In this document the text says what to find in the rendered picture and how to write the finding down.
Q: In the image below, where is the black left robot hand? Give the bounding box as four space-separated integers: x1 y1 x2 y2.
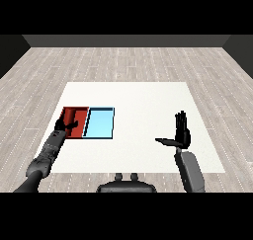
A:
53 114 80 133

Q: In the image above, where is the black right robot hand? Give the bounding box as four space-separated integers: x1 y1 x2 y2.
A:
154 110 192 150

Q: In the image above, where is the red shallow open box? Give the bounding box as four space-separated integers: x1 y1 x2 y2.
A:
60 106 90 139

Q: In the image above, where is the light blue shallow open box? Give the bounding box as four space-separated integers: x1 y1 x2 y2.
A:
81 107 116 140

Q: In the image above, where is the dark grey robot body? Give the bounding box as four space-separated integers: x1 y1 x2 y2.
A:
96 173 158 194

